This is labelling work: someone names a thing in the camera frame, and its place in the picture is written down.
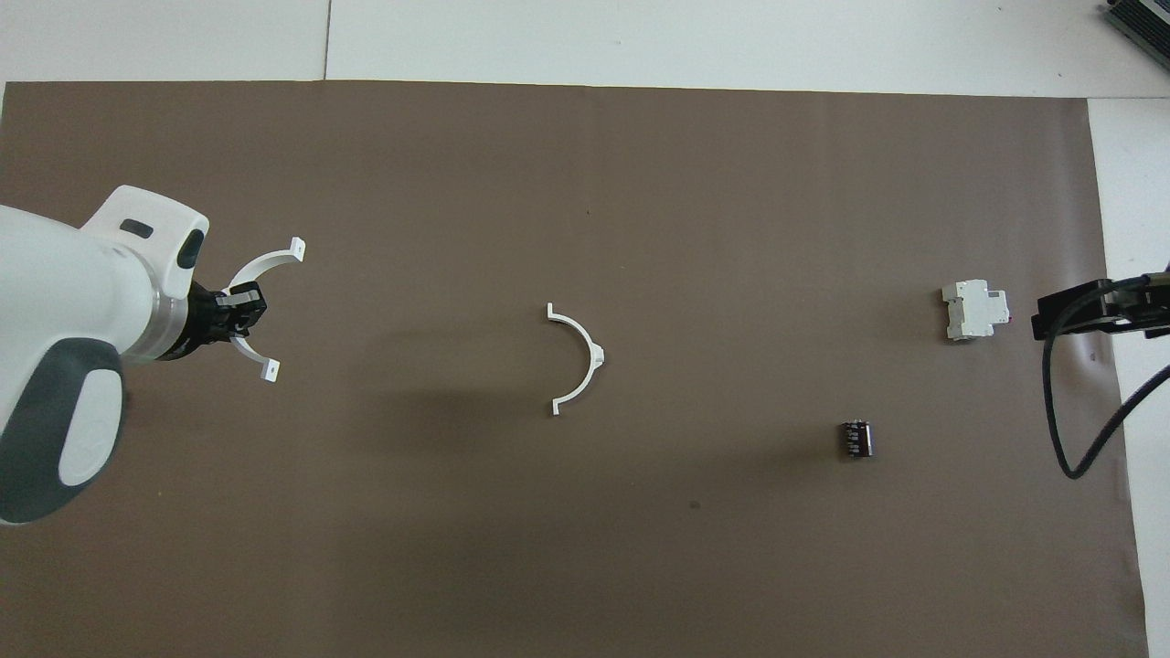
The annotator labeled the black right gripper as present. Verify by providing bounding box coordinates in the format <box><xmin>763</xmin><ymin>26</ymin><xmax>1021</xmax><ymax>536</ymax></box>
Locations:
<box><xmin>1031</xmin><ymin>272</ymin><xmax>1170</xmax><ymax>342</ymax></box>

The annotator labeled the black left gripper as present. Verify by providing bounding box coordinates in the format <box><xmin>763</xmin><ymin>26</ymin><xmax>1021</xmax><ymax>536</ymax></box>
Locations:
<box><xmin>157</xmin><ymin>281</ymin><xmax>267</xmax><ymax>363</ymax></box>

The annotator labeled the grey ribbed device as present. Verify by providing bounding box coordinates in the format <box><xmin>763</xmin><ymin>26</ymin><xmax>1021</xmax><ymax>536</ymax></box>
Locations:
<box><xmin>1101</xmin><ymin>0</ymin><xmax>1170</xmax><ymax>48</ymax></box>

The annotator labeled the white half-ring pipe clamp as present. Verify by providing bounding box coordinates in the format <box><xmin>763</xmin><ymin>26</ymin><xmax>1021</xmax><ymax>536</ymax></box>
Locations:
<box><xmin>546</xmin><ymin>302</ymin><xmax>609</xmax><ymax>418</ymax></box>
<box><xmin>222</xmin><ymin>237</ymin><xmax>307</xmax><ymax>384</ymax></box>

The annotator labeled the white circuit breaker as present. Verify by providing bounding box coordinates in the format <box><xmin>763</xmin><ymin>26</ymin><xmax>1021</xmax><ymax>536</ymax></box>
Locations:
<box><xmin>941</xmin><ymin>278</ymin><xmax>1012</xmax><ymax>344</ymax></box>

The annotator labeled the black cylindrical capacitor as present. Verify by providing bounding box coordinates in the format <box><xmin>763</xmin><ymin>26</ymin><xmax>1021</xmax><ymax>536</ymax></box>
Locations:
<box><xmin>839</xmin><ymin>419</ymin><xmax>877</xmax><ymax>461</ymax></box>

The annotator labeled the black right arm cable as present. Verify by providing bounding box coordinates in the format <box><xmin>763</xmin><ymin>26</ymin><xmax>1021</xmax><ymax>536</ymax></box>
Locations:
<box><xmin>1041</xmin><ymin>272</ymin><xmax>1170</xmax><ymax>481</ymax></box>

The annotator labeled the brown paper mat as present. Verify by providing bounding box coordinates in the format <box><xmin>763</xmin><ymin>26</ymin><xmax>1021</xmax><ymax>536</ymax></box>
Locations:
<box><xmin>0</xmin><ymin>80</ymin><xmax>1152</xmax><ymax>658</ymax></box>

